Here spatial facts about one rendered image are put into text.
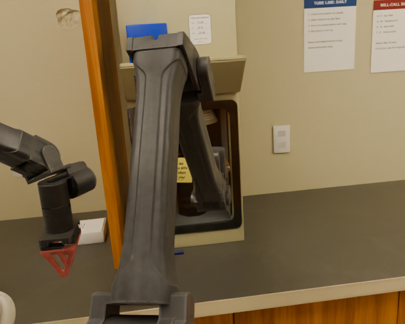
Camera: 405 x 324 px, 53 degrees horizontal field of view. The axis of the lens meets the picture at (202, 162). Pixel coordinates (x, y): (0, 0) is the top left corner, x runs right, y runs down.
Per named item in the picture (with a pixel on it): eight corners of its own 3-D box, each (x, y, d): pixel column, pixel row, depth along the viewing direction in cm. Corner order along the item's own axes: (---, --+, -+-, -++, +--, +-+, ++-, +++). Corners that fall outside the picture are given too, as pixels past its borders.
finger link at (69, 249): (84, 263, 90) (78, 224, 88) (78, 280, 83) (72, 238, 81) (53, 266, 89) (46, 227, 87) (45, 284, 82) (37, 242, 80)
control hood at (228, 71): (125, 99, 112) (121, 63, 110) (239, 91, 116) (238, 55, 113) (122, 104, 101) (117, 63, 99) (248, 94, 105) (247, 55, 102)
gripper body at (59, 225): (80, 225, 90) (76, 194, 88) (72, 245, 80) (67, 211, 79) (51, 228, 90) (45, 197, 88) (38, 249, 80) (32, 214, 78)
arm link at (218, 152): (191, 209, 91) (229, 207, 89) (186, 160, 88) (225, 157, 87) (199, 191, 102) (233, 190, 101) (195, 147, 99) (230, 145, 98)
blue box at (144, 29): (131, 62, 109) (127, 27, 107) (168, 60, 110) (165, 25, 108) (129, 63, 100) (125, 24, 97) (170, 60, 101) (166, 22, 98)
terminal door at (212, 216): (144, 237, 123) (129, 107, 113) (242, 227, 126) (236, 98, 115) (143, 238, 122) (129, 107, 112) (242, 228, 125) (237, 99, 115)
